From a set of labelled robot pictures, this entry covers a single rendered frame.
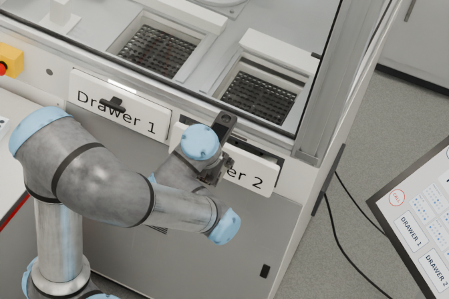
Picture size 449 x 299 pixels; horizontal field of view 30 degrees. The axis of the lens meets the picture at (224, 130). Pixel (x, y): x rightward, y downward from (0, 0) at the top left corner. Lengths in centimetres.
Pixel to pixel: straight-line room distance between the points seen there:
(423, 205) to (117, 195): 84
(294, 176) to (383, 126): 159
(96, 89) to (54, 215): 75
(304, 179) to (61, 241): 77
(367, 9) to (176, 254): 111
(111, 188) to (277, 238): 104
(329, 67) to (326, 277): 134
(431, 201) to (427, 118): 187
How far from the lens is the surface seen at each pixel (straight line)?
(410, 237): 196
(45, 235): 157
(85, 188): 134
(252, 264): 245
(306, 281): 305
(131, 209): 138
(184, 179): 172
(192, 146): 172
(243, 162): 210
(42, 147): 139
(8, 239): 225
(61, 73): 227
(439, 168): 197
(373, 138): 361
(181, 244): 252
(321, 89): 193
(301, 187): 215
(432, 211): 195
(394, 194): 200
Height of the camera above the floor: 243
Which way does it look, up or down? 45 degrees down
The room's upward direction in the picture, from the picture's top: 14 degrees clockwise
